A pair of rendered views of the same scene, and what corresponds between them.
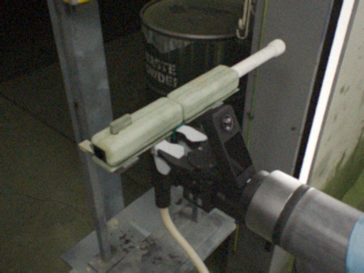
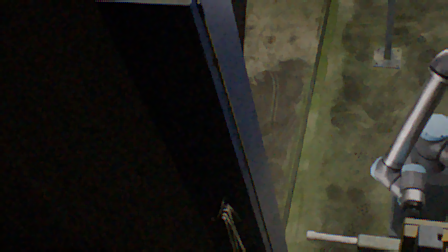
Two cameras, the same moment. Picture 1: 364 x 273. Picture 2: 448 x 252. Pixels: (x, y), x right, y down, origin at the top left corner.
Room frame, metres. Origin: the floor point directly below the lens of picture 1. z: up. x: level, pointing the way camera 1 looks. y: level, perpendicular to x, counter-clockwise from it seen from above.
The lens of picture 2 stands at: (1.11, 0.51, 2.84)
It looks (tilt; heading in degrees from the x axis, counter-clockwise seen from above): 51 degrees down; 246
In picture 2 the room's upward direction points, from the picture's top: 8 degrees counter-clockwise
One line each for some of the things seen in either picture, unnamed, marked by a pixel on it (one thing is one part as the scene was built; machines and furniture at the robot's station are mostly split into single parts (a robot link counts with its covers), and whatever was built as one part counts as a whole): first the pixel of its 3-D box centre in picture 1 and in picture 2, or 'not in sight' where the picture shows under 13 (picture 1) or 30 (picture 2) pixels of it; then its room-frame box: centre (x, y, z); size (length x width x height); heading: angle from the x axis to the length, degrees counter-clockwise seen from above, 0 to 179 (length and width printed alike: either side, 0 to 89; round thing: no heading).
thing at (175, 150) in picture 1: (162, 158); not in sight; (0.48, 0.03, 1.07); 0.09 x 0.03 x 0.06; 57
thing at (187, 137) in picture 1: (183, 143); not in sight; (0.52, 0.00, 1.07); 0.09 x 0.03 x 0.06; 41
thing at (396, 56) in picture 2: not in sight; (387, 57); (-0.67, -1.53, 0.01); 0.20 x 0.20 x 0.01; 49
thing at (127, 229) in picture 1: (151, 241); not in sight; (0.54, 0.06, 0.78); 0.31 x 0.23 x 0.01; 139
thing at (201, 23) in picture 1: (204, 15); not in sight; (1.73, -0.10, 0.86); 0.54 x 0.54 x 0.01
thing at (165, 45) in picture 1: (201, 97); not in sight; (1.72, -0.10, 0.44); 0.59 x 0.58 x 0.89; 29
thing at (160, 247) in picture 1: (155, 188); not in sight; (0.53, 0.05, 0.95); 0.26 x 0.15 x 0.32; 139
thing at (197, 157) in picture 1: (225, 181); (411, 222); (0.43, -0.07, 1.07); 0.12 x 0.08 x 0.09; 49
